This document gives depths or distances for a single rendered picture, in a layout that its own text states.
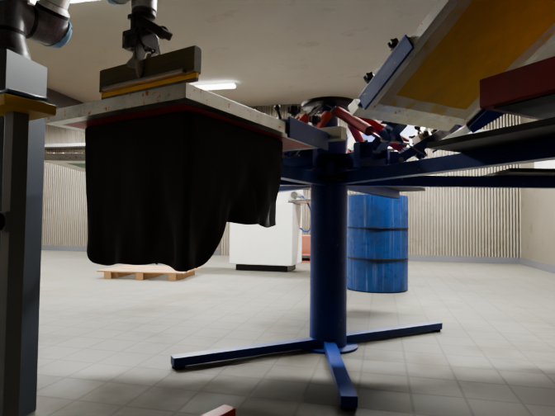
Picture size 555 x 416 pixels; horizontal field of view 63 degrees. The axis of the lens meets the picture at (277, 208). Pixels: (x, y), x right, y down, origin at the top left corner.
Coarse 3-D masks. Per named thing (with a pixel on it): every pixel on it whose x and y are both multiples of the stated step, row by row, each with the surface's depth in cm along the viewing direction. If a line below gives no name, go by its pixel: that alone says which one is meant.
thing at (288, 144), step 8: (184, 104) 113; (136, 112) 123; (144, 112) 122; (152, 112) 122; (160, 112) 122; (168, 112) 122; (176, 112) 122; (200, 112) 122; (208, 112) 122; (224, 120) 130; (232, 120) 130; (248, 128) 141; (256, 128) 141; (272, 136) 153; (280, 136) 153; (288, 144) 169; (296, 144) 169; (304, 144) 168
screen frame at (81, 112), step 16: (128, 96) 118; (144, 96) 115; (160, 96) 112; (176, 96) 109; (192, 96) 110; (208, 96) 115; (64, 112) 132; (80, 112) 128; (96, 112) 125; (112, 112) 123; (128, 112) 123; (224, 112) 121; (240, 112) 127; (256, 112) 133; (272, 128) 141
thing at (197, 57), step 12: (192, 48) 124; (144, 60) 134; (156, 60) 131; (168, 60) 129; (180, 60) 126; (192, 60) 124; (108, 72) 143; (120, 72) 140; (132, 72) 137; (144, 72) 134; (156, 72) 131; (192, 72) 124; (108, 84) 142
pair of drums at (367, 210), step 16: (352, 208) 455; (368, 208) 441; (384, 208) 438; (400, 208) 443; (352, 224) 454; (368, 224) 440; (384, 224) 437; (400, 224) 443; (352, 240) 453; (368, 240) 440; (384, 240) 437; (400, 240) 442; (352, 256) 452; (368, 256) 439; (384, 256) 436; (400, 256) 441; (352, 272) 452; (368, 272) 439; (384, 272) 436; (400, 272) 441; (352, 288) 451; (368, 288) 438; (384, 288) 435; (400, 288) 440
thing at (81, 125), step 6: (90, 120) 132; (96, 120) 132; (102, 120) 132; (108, 120) 132; (114, 120) 132; (120, 120) 132; (126, 120) 132; (72, 126) 142; (78, 126) 142; (84, 126) 141; (90, 126) 141
